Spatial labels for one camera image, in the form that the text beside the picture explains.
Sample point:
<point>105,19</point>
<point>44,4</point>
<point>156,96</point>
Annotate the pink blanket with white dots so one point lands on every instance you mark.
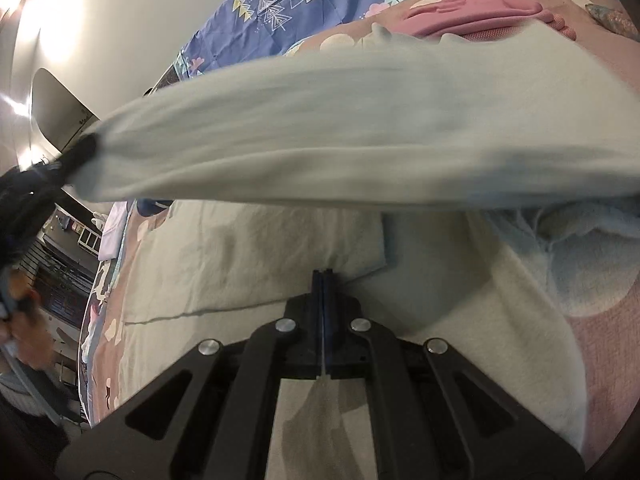
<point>605,360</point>

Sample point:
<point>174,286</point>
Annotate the pink garment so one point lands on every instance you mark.
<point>475,10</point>

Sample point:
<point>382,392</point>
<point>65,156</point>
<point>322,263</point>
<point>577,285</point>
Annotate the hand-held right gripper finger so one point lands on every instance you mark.
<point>329,310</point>
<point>319,310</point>

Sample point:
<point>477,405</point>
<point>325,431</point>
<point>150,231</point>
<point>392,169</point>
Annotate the lilac folded cloth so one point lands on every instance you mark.
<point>112,230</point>

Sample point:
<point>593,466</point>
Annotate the light grey shirt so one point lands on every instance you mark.
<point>325,125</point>

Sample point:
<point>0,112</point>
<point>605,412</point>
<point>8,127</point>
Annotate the blue sheet with triangle print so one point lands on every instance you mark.
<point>325,10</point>

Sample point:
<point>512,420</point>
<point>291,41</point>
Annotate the shiny sequined cloth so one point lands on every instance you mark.
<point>612,19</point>

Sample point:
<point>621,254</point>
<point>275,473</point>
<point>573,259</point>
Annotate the person's left hand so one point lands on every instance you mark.
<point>30,332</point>

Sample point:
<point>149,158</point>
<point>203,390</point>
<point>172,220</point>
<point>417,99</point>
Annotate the dark blue crumpled cloth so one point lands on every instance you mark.
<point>150,206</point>

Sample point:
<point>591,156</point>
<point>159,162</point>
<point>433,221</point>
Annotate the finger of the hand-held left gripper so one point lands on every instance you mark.
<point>82,154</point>

